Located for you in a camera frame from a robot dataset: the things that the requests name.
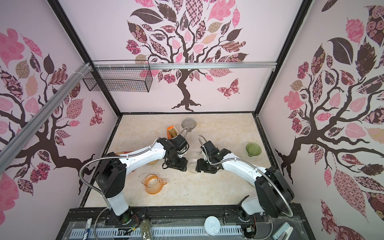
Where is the clear glass carafe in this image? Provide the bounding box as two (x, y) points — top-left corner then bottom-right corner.
(187, 152), (203, 174)

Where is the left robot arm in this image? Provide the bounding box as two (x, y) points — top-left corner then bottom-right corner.
(95, 135), (189, 217)

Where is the green glass dripper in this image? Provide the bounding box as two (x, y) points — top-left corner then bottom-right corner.
(246, 143), (262, 158)

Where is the orange glass pitcher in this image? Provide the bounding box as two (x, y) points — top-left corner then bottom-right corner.
(141, 174), (168, 195)

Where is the red snack packet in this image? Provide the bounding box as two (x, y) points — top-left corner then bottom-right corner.
(116, 151), (132, 156)

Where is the white stapler device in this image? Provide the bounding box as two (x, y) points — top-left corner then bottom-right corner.
(272, 222), (294, 240)

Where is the white marker pen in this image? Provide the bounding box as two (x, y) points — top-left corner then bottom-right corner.
(83, 218), (93, 240)

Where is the white cable duct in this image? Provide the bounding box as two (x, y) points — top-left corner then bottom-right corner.
(64, 226), (243, 240)

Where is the back aluminium rail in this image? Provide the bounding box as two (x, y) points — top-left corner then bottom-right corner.
(94, 62), (277, 70)

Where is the aluminium rail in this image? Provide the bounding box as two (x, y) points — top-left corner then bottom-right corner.
(1, 63), (92, 173)
(94, 62), (277, 70)

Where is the black wire basket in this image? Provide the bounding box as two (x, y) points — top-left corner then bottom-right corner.
(83, 60), (153, 93)

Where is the left aluminium rail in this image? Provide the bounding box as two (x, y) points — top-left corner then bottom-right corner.
(1, 63), (92, 173)

